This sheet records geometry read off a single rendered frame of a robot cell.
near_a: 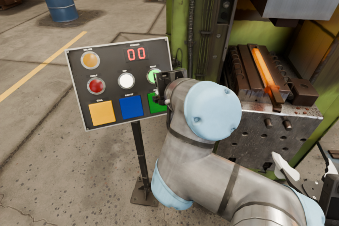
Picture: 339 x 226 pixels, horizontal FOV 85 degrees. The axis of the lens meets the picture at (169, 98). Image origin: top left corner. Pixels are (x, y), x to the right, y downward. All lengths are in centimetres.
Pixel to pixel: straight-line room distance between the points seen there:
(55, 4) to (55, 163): 376
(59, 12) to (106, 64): 445
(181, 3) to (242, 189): 70
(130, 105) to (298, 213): 54
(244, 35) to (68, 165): 168
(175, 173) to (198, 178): 3
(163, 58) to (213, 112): 47
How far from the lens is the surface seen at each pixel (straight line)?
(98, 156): 183
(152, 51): 67
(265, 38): 129
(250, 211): 24
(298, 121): 95
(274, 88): 85
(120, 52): 66
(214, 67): 94
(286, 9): 73
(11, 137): 239
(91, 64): 66
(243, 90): 85
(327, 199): 57
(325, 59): 105
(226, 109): 25
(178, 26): 85
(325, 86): 114
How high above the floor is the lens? 147
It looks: 41 degrees down
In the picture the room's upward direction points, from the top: straight up
